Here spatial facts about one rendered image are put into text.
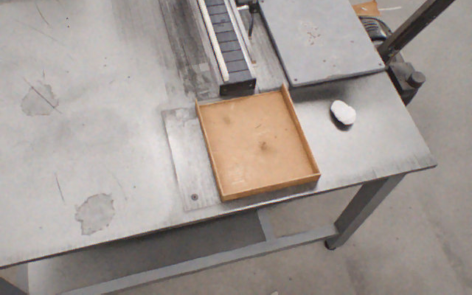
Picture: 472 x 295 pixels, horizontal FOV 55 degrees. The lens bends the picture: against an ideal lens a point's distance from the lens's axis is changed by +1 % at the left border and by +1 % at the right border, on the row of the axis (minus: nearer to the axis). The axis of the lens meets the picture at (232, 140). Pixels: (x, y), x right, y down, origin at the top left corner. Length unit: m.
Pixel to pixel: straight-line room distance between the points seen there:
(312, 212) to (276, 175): 0.92
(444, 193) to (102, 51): 1.66
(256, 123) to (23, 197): 0.62
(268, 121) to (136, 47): 0.47
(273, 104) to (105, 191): 0.52
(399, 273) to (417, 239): 0.19
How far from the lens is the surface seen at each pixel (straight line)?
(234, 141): 1.20
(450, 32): 3.01
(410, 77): 2.21
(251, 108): 1.26
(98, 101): 1.30
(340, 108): 1.28
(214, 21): 1.41
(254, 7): 1.33
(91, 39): 1.45
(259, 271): 1.94
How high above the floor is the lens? 1.86
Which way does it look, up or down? 59 degrees down
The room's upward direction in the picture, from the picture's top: 7 degrees clockwise
